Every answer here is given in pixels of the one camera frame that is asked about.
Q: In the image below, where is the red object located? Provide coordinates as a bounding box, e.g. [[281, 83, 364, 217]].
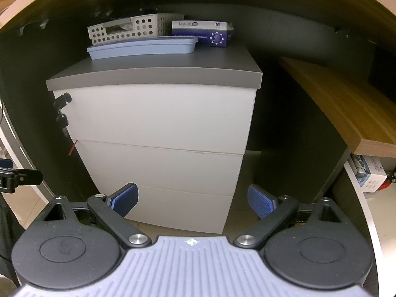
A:
[[379, 170, 396, 193]]

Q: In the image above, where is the black key in lock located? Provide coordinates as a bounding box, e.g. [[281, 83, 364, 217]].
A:
[[53, 93, 72, 109]]

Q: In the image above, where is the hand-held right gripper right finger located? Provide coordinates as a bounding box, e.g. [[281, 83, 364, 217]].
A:
[[233, 184, 351, 249]]

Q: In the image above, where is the white drawer cabinet grey top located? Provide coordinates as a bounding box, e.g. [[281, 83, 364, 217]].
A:
[[46, 42, 263, 234]]

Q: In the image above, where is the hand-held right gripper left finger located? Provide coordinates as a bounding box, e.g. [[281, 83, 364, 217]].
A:
[[36, 183, 152, 248]]

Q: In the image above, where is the white cardboard box blue print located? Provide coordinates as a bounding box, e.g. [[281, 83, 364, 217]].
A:
[[349, 155, 389, 193]]

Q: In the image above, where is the purple glove box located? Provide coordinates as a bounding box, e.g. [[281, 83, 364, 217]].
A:
[[172, 20, 235, 48]]

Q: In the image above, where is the wooden shelf board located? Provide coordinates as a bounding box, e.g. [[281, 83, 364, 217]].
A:
[[278, 56, 396, 158]]

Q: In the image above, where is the light blue plastic tray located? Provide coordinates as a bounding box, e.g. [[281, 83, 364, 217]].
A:
[[87, 35, 199, 60]]

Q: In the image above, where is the white perforated plastic basket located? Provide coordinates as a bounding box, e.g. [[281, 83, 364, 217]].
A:
[[87, 13, 185, 46]]

